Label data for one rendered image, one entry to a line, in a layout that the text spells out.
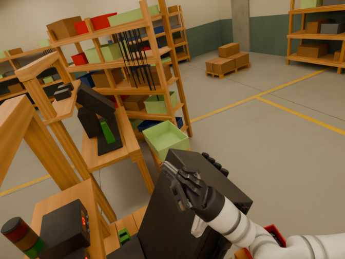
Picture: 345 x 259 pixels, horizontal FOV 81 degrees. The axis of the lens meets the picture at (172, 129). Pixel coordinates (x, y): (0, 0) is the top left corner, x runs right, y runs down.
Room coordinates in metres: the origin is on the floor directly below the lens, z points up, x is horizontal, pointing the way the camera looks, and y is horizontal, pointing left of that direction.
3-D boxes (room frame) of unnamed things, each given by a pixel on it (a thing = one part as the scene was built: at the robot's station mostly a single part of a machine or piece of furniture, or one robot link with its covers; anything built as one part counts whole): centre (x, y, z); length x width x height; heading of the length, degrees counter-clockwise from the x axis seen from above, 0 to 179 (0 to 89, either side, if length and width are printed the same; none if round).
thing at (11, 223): (0.40, 0.49, 1.71); 0.05 x 0.05 x 0.04
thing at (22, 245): (0.40, 0.49, 1.67); 0.05 x 0.05 x 0.05
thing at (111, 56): (3.72, 0.73, 1.19); 2.30 x 0.55 x 2.39; 53
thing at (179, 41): (9.07, 0.02, 1.12); 3.16 x 0.54 x 2.24; 102
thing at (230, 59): (6.47, -2.27, 0.37); 1.20 x 0.80 x 0.74; 110
